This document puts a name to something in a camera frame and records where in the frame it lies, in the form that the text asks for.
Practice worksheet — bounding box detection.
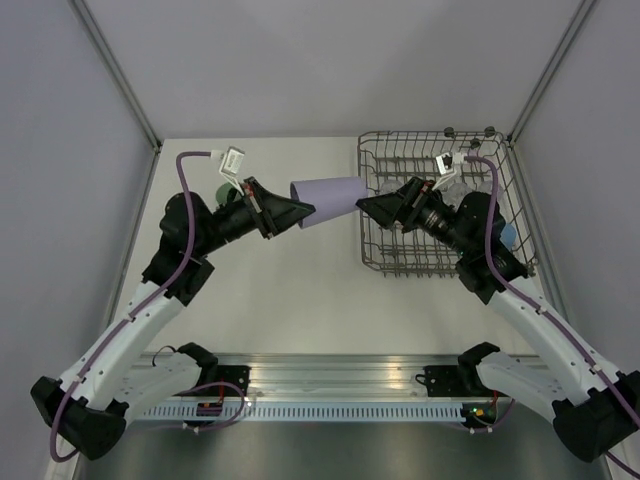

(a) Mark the left aluminium frame post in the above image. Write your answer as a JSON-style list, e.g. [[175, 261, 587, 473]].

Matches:
[[67, 0, 164, 209]]

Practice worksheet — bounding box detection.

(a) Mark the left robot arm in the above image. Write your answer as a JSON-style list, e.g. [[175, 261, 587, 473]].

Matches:
[[30, 177, 316, 460]]

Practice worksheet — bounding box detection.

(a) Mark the aluminium mounting rail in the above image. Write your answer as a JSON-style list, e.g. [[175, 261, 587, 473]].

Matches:
[[119, 352, 576, 401]]

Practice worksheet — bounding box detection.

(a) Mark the green plastic cup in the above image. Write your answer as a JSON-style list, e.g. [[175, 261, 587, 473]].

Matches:
[[215, 183, 241, 207]]

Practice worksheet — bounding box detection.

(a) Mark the clear glass cup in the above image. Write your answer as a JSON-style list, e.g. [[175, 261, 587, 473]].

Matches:
[[443, 183, 472, 205], [378, 180, 403, 196], [477, 180, 504, 202]]

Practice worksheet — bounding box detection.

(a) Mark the aluminium frame post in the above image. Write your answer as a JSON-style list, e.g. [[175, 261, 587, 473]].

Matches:
[[504, 0, 601, 226], [67, 0, 164, 209]]

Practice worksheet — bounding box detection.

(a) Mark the white slotted cable duct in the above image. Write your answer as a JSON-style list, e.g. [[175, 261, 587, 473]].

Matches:
[[139, 399, 464, 423]]

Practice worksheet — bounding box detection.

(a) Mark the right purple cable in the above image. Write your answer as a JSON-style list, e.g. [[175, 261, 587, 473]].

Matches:
[[464, 153, 640, 476]]

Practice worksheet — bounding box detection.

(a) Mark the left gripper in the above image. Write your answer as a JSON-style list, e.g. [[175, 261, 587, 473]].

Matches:
[[195, 176, 316, 256]]

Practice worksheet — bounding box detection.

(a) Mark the blue plastic cup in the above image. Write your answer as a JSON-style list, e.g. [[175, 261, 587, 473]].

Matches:
[[500, 223, 518, 251]]

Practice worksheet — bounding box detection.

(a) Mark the grey wire dish rack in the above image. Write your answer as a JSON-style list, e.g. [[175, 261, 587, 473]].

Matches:
[[357, 126, 537, 278]]

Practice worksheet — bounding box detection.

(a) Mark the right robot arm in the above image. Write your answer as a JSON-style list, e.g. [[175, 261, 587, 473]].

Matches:
[[357, 177, 639, 462]]

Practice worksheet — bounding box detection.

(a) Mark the purple cable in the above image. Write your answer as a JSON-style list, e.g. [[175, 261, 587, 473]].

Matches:
[[464, 153, 640, 476], [48, 149, 214, 464]]

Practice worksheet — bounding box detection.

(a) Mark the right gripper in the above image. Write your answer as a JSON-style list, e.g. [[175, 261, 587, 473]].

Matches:
[[357, 175, 473, 256]]

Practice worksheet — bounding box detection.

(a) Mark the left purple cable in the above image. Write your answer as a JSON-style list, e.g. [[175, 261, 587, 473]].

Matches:
[[48, 149, 214, 464]]

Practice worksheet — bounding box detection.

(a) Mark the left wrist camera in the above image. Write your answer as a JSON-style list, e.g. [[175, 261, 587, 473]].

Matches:
[[210, 146, 245, 183]]

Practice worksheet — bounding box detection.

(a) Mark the purple plastic cup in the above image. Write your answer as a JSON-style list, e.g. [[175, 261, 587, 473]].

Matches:
[[290, 177, 368, 229]]

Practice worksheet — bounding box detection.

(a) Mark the right aluminium frame post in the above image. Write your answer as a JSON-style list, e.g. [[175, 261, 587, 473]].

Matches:
[[504, 0, 601, 226]]

